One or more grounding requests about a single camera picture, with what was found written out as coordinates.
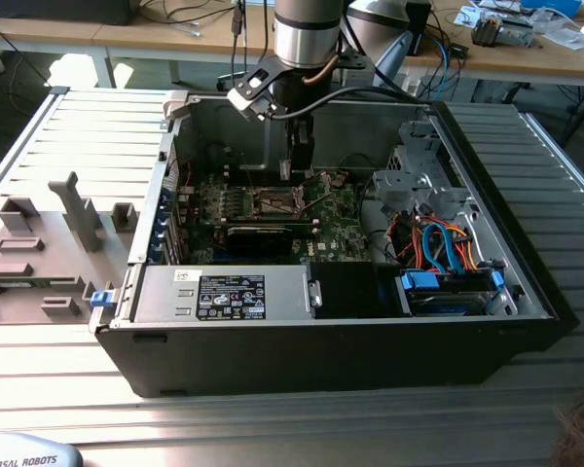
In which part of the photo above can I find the grey parts rack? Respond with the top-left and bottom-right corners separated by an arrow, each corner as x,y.
0,170 -> 140,326

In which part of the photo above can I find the silver CPU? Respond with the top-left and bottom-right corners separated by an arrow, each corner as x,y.
278,158 -> 316,182

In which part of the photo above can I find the CPU cooler with fan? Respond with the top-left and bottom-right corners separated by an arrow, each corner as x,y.
470,13 -> 535,49

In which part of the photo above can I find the black open PC case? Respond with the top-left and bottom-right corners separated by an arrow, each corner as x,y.
88,91 -> 581,399

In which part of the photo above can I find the CPU socket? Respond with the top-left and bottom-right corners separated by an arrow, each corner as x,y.
245,186 -> 306,218

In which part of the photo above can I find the black rating label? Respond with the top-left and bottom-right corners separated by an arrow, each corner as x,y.
197,273 -> 268,322

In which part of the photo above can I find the hard disk in blue carrier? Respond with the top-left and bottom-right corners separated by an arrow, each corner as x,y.
394,269 -> 506,317

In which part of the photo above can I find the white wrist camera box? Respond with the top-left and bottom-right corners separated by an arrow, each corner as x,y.
226,67 -> 279,123

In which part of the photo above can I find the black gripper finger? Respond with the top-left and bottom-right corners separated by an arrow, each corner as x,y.
284,119 -> 297,164
292,122 -> 317,172

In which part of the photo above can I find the black graphics card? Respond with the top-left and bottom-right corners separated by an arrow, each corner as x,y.
226,223 -> 296,257

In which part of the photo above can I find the black device box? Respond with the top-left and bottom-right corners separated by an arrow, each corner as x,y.
0,0 -> 133,26

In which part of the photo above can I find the silver power supply unit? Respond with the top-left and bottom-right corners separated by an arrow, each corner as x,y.
129,265 -> 317,325

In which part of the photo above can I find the blue cardboard box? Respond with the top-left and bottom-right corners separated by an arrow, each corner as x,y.
520,0 -> 584,17

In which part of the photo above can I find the wooden desk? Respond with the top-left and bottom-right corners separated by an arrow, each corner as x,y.
403,0 -> 584,89
0,0 -> 278,89

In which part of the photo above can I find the person's brown haired head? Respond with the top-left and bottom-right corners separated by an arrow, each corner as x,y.
552,388 -> 584,467

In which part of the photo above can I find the orange wire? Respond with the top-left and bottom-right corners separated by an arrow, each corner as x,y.
445,221 -> 479,271

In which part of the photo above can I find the silver metal drive cage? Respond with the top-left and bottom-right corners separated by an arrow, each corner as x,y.
372,119 -> 473,223

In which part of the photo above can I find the blue flat data wire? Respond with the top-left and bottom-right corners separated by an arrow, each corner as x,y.
420,221 -> 463,276

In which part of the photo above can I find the green motherboard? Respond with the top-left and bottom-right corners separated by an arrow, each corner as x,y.
177,169 -> 376,267

